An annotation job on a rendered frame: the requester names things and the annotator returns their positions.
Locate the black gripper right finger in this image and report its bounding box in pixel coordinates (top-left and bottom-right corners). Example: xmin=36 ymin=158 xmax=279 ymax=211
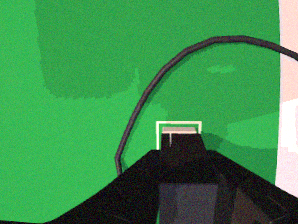
xmin=208 ymin=151 xmax=298 ymax=224

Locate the green circuit board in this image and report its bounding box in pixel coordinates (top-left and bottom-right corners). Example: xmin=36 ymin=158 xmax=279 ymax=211
xmin=0 ymin=0 xmax=281 ymax=224

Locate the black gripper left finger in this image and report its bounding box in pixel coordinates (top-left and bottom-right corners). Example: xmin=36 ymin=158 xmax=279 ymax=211
xmin=44 ymin=149 xmax=160 ymax=224

